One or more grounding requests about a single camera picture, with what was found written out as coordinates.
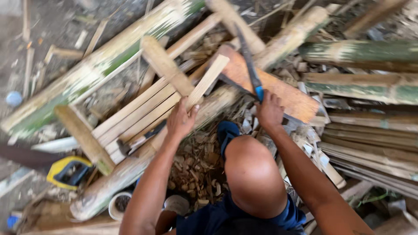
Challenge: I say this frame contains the pile of bamboo chips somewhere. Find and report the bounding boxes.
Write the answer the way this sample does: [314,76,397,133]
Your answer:
[167,129,230,211]

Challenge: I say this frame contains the dark metal hammer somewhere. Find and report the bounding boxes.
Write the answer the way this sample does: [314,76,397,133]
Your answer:
[117,120,168,156]

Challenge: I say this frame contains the stack of long bamboo strips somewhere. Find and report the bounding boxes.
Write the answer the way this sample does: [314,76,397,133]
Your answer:
[317,111,418,200]

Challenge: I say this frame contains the person's right hand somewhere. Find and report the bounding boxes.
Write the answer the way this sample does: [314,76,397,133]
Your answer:
[256,89,285,133]

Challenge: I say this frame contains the tan bamboo pole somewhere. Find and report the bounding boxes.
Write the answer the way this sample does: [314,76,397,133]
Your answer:
[205,0,266,55]
[254,6,330,71]

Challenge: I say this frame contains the small blue plastic item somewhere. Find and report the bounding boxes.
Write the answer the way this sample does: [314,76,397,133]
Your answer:
[7,213,21,230]

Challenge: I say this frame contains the small pale blue ball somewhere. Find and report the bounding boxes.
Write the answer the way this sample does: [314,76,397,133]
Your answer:
[5,91,23,108]

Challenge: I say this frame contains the blue-handled machete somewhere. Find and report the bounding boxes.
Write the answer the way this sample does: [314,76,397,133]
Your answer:
[234,23,264,102]

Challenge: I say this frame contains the orange wooden board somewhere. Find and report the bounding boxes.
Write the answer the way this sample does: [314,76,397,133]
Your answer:
[209,44,320,124]

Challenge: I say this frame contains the person's left hand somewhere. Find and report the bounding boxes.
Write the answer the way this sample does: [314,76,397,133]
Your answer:
[167,96,200,140]

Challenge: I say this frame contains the white plastic pipe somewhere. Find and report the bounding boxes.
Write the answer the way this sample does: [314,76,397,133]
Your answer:
[31,136,80,154]

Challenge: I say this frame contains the thin bamboo stick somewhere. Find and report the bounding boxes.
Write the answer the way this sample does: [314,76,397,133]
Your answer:
[83,19,109,58]

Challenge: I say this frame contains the yellow and blue hand tool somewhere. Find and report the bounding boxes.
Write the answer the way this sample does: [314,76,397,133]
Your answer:
[46,156,94,191]

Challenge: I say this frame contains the pale scraped bamboo pole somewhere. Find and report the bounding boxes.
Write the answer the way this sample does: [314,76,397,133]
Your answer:
[70,86,244,222]

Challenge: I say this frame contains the long narrow bamboo slat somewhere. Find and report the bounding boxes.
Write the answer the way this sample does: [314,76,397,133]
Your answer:
[137,12,224,96]

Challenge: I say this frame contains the split green bamboo pole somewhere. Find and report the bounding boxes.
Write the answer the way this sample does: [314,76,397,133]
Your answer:
[303,72,418,106]

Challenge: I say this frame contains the person's bare knee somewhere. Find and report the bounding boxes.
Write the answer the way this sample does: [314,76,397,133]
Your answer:
[224,135,288,219]

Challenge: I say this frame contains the person's blue shorts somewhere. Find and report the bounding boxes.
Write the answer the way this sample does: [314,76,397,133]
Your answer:
[176,193,307,235]

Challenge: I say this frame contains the short pale bamboo slat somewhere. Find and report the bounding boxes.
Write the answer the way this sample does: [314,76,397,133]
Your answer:
[185,54,230,112]

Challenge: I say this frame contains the long thick green bamboo pole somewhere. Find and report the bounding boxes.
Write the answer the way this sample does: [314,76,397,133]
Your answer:
[0,0,207,139]

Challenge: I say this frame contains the blue sandal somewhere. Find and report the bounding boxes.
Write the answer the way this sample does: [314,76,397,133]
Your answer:
[217,121,241,158]

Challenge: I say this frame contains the dark flat blade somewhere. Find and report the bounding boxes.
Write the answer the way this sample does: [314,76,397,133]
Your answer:
[0,142,67,171]

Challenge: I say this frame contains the white plastic cup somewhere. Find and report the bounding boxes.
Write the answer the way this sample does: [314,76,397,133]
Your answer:
[108,191,133,222]
[163,195,190,217]

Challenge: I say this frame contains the short brown bamboo section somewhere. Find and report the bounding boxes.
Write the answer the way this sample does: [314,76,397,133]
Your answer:
[141,35,196,97]
[54,104,116,176]

